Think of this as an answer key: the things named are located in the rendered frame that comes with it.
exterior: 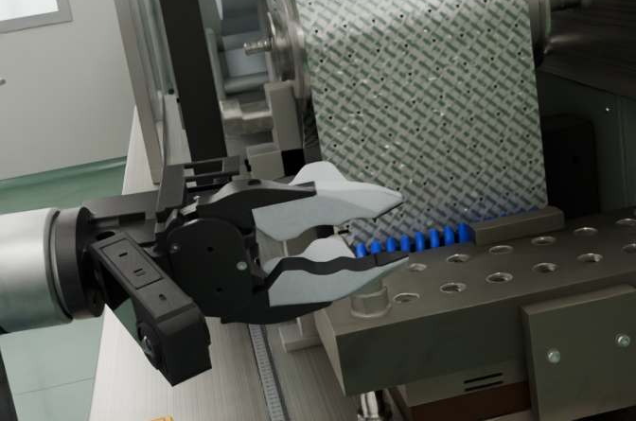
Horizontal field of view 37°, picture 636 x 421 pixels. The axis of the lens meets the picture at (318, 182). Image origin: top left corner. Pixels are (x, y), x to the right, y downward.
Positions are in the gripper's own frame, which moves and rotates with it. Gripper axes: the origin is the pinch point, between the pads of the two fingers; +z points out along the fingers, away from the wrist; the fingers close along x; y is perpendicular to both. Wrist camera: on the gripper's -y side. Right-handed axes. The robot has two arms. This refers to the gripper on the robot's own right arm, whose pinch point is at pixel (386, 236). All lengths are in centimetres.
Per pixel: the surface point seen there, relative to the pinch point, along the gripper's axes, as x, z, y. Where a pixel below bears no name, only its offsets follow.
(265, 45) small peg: 3.8, -7.2, 46.9
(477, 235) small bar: 21.0, 11.5, 30.7
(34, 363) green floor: 180, -116, 230
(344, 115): 9.4, 0.0, 38.4
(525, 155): 17.2, 18.6, 38.9
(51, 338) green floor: 185, -115, 252
